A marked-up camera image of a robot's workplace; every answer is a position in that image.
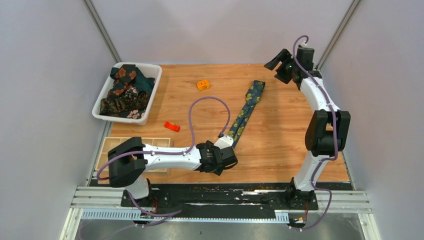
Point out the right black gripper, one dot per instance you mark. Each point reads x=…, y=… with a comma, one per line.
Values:
x=284, y=57

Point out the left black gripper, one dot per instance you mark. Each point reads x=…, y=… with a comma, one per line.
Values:
x=213, y=148

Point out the navy yellow floral tie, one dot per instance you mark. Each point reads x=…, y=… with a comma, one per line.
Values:
x=252, y=98

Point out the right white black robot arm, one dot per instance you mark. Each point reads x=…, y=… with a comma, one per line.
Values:
x=327, y=131

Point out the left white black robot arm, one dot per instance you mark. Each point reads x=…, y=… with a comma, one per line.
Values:
x=128, y=161

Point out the red plastic clip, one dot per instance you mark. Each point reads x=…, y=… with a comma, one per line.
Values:
x=172, y=127

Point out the orange cube toy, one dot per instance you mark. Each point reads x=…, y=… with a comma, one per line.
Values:
x=203, y=85

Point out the wooden compartment tray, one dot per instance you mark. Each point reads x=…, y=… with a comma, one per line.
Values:
x=111, y=142

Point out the dark brown patterned tie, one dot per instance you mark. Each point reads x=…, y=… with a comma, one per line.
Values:
x=128, y=105

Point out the green orange floral tie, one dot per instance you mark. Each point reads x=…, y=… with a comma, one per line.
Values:
x=128, y=82

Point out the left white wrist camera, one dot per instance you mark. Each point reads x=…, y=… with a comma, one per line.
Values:
x=224, y=141

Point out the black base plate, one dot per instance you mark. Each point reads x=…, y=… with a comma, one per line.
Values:
x=225, y=200

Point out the aluminium rail frame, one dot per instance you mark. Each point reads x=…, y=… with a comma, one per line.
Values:
x=106, y=202

